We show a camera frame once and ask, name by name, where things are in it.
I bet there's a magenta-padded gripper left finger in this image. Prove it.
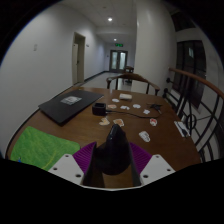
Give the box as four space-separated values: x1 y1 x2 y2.
48 141 98 188

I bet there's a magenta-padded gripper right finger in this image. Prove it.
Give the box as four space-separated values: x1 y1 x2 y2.
128 142 176 187

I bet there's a black vertical computer mouse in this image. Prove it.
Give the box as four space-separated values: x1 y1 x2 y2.
94 124 132 176

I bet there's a green mouse pad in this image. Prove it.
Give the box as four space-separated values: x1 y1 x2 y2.
9 125 82 172

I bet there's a white outlined sticker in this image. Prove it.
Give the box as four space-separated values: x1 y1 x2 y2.
138 130 152 143

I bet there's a tan cutout sticker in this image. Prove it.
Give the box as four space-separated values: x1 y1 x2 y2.
98 117 111 127
112 118 125 128

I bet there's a black key bunch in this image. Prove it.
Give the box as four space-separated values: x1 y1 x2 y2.
146 103 164 114

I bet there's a black closed laptop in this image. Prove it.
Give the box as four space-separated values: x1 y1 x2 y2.
38 89 105 127

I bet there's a small black box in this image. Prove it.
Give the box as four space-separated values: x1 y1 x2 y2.
92 102 108 117

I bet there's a small white flat box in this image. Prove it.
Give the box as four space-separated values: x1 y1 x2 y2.
118 93 133 101

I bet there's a wooden armchair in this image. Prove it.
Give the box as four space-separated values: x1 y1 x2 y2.
106 72 161 97

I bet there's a black metal railing wooden handrail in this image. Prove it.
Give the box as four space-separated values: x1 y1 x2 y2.
163 67 224 163

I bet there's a large dark window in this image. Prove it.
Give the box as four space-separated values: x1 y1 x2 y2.
173 40 208 109

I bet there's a dark wooden chair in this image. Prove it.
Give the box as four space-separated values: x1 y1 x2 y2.
124 65 135 84

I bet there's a white side door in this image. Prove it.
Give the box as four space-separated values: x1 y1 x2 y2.
72 31 87 86

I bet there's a glass double door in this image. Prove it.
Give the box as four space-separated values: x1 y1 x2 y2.
109 49 129 73

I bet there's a dark transom window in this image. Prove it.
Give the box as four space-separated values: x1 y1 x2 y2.
171 11 198 33

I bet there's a thin black cable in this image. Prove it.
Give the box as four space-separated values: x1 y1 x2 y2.
105 106 163 120

